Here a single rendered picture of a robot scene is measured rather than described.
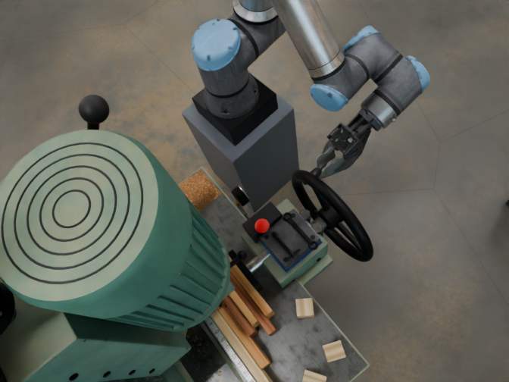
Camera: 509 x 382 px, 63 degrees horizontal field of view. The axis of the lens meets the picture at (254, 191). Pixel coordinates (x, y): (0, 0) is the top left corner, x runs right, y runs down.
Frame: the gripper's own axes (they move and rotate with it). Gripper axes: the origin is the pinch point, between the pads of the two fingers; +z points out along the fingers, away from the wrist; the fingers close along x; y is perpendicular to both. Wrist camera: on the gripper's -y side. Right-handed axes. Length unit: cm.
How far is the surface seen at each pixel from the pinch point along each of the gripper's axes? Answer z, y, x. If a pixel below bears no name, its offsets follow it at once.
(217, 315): 33.7, 30.1, 15.5
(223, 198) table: 19.5, 19.6, -6.8
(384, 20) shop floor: -77, -112, -71
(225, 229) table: 23.5, 21.1, -0.2
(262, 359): 32, 28, 28
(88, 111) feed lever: 9, 75, -2
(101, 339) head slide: 26, 72, 18
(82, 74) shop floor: 60, -61, -164
